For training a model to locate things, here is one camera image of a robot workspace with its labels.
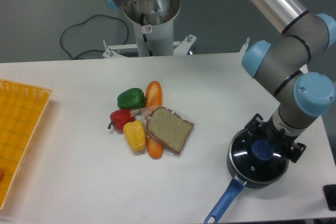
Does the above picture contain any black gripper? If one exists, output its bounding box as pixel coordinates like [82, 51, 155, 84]
[244, 113, 306, 163]

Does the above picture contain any glass pot lid blue knob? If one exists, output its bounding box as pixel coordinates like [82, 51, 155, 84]
[227, 129, 289, 188]

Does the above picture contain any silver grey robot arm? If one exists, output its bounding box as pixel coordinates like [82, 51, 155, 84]
[105, 0, 335, 162]

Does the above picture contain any black device at table edge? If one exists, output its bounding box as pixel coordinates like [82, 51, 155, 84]
[323, 184, 336, 211]

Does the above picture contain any bagged brown bread slice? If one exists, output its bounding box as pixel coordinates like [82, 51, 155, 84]
[140, 105, 194, 159]

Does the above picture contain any orange baguette bread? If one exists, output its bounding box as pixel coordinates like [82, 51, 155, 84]
[145, 81, 163, 159]

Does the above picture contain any yellow bell pepper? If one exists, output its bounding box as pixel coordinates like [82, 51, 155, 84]
[123, 120, 145, 152]

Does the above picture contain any green bell pepper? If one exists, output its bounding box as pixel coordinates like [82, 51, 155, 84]
[117, 88, 146, 109]

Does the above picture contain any red bell pepper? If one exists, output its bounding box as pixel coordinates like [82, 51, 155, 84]
[108, 109, 135, 131]

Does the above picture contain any yellow woven basket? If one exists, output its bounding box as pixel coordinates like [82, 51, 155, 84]
[1, 79, 53, 210]

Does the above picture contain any dark saucepan blue handle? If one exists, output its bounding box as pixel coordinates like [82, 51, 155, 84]
[203, 129, 290, 224]

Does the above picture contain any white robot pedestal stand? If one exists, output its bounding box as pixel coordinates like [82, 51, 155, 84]
[102, 0, 250, 59]

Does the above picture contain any black cable on floor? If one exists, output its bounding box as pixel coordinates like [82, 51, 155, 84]
[60, 14, 130, 60]

